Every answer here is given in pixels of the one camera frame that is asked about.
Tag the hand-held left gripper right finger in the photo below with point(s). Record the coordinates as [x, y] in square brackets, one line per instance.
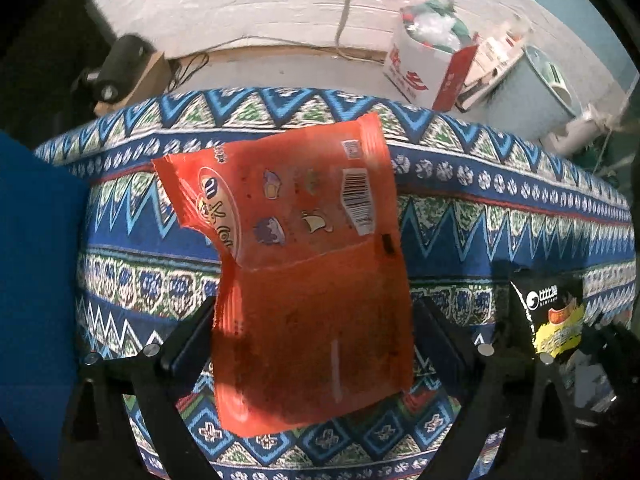
[440, 335]

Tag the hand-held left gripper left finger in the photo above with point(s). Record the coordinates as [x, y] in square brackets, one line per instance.
[190, 335]

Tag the red orange snack bag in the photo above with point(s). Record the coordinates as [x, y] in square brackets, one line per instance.
[310, 285]

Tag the cardboard box with blue rim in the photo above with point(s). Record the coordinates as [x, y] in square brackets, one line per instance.
[35, 260]

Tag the black snack packet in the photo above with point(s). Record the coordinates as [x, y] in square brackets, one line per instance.
[550, 310]

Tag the patterned blue zigzag cloth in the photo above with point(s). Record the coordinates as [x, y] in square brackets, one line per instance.
[450, 210]

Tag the white pipe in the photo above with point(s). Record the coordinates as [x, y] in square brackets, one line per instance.
[580, 130]

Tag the light blue bin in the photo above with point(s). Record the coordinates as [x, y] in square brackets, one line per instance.
[530, 95]

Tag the small brown cardboard box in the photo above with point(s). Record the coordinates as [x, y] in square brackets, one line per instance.
[150, 80]

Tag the white carton with red print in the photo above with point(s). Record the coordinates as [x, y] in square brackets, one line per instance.
[420, 70]

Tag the stack of books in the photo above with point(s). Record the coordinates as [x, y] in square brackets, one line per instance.
[495, 65]

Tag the black speaker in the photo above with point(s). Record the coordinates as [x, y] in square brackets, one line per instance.
[120, 65]

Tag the crumpled plastic bags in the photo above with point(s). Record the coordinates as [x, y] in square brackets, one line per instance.
[435, 22]

